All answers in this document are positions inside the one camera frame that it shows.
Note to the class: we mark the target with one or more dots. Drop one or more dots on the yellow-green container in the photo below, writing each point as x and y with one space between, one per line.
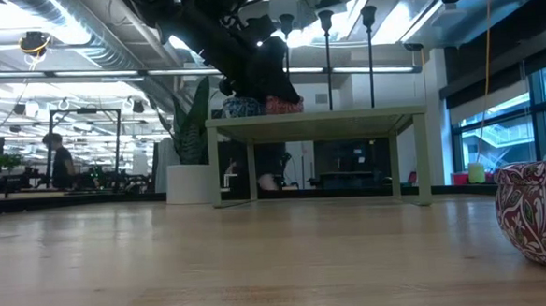
476 172

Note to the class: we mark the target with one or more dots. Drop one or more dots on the pink patterned tin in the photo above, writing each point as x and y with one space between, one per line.
285 107

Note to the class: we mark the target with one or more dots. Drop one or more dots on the black metal station frame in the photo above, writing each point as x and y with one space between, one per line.
83 111

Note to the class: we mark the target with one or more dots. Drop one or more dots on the blue patterned tin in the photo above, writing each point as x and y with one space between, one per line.
240 108

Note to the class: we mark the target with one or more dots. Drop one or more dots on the person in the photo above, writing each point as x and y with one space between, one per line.
60 159

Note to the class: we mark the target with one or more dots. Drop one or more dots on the small green potted plant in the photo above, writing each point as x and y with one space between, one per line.
9 160

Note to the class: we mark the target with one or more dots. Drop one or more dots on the maroon patterned tin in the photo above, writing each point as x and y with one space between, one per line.
538 214

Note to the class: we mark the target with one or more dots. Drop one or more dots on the red bin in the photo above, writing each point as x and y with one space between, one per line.
460 179

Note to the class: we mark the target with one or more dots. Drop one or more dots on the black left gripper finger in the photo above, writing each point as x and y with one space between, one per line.
273 73
262 28

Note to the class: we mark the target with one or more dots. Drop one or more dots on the green perforated metal shelf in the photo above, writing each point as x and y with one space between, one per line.
318 122

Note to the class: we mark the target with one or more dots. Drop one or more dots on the white plant pot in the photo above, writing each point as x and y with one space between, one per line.
189 183

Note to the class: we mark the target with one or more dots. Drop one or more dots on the green snake plant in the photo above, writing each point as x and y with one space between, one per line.
192 129

